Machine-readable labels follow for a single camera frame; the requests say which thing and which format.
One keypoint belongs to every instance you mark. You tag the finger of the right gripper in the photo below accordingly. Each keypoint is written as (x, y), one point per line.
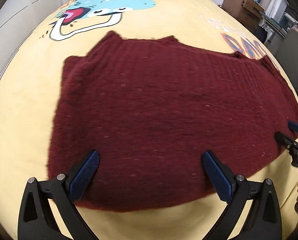
(286, 142)
(293, 126)

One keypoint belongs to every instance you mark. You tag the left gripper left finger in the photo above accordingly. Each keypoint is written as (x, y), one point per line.
(36, 219)

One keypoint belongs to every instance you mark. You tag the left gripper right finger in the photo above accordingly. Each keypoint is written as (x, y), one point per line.
(264, 217)

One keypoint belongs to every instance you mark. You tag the dark red knit sweater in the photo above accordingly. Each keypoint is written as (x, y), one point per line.
(152, 107)

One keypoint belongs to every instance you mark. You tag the grey chair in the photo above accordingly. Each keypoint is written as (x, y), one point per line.
(287, 56)

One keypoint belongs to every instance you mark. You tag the yellow dinosaur print bedsheet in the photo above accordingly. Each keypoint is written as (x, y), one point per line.
(30, 90)

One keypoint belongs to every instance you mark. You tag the brown wooden cabinet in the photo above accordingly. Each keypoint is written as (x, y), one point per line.
(246, 12)

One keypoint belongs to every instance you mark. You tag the white wardrobe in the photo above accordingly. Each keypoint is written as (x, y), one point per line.
(18, 18)

